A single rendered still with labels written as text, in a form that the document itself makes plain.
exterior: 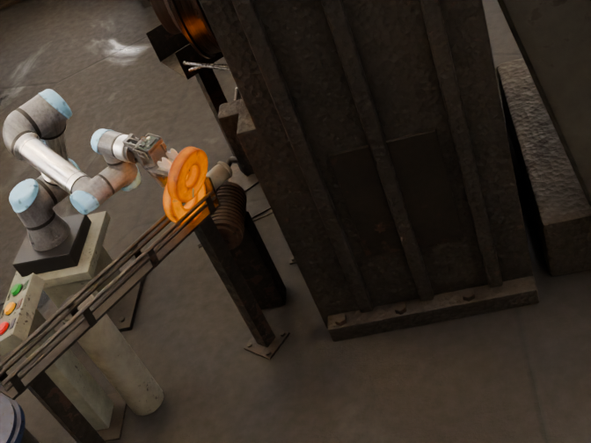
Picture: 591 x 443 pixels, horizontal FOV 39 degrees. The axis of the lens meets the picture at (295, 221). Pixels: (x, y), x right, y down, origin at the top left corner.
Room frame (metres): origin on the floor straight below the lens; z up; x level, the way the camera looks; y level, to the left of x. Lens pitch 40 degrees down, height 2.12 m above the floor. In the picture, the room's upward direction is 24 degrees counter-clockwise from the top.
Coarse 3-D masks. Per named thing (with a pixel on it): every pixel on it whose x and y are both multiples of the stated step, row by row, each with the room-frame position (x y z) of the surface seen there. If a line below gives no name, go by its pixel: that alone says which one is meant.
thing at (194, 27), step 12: (180, 0) 2.17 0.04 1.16; (192, 0) 2.16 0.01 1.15; (180, 12) 2.17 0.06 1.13; (192, 12) 2.16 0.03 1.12; (180, 24) 2.16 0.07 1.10; (192, 24) 2.17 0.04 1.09; (192, 36) 2.18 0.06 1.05; (204, 36) 2.17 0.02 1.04; (204, 48) 2.21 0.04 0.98; (216, 48) 2.22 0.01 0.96
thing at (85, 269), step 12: (96, 216) 2.64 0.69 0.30; (108, 216) 2.64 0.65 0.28; (96, 228) 2.57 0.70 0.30; (96, 240) 2.50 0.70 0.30; (84, 252) 2.46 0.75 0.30; (96, 252) 2.45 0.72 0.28; (84, 264) 2.39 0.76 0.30; (96, 264) 2.41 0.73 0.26; (48, 276) 2.41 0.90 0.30; (60, 276) 2.39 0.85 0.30; (72, 276) 2.37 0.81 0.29; (84, 276) 2.35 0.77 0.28
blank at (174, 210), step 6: (204, 186) 2.00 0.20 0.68; (198, 192) 1.97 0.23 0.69; (204, 192) 1.99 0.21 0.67; (168, 198) 1.91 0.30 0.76; (198, 198) 1.97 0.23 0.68; (168, 204) 1.91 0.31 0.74; (174, 204) 1.91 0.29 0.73; (180, 204) 1.92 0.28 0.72; (186, 204) 1.97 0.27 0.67; (192, 204) 1.96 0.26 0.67; (168, 210) 1.91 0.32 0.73; (174, 210) 1.90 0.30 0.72; (180, 210) 1.91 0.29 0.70; (186, 210) 1.93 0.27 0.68; (168, 216) 1.91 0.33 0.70; (174, 216) 1.89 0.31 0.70; (180, 216) 1.91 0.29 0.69; (198, 216) 1.95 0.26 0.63
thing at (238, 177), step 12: (156, 36) 3.03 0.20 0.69; (168, 36) 3.05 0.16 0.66; (180, 36) 3.06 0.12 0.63; (156, 48) 3.03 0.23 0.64; (168, 48) 3.04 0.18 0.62; (180, 48) 3.05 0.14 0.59; (192, 48) 2.80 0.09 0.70; (168, 60) 3.00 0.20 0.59; (180, 60) 2.78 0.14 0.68; (192, 60) 2.79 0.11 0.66; (204, 60) 2.81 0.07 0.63; (216, 60) 2.82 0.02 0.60; (180, 72) 2.84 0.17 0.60; (192, 72) 2.79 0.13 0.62; (204, 72) 2.88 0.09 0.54; (204, 84) 2.88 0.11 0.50; (216, 84) 2.89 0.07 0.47; (216, 96) 2.88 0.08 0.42; (216, 108) 2.88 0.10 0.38; (216, 120) 2.93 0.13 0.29; (228, 144) 2.93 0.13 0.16; (240, 168) 2.91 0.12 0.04; (228, 180) 2.91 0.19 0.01; (240, 180) 2.87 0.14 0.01; (252, 180) 2.83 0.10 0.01
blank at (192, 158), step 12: (180, 156) 1.88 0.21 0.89; (192, 156) 1.88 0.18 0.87; (204, 156) 1.93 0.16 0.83; (180, 168) 1.85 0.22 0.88; (192, 168) 1.93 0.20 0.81; (204, 168) 1.93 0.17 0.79; (168, 180) 1.85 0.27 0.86; (180, 180) 1.85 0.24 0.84; (192, 180) 1.91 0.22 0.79; (204, 180) 1.93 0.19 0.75; (168, 192) 1.86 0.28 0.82; (180, 192) 1.84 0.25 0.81; (192, 192) 1.88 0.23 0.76
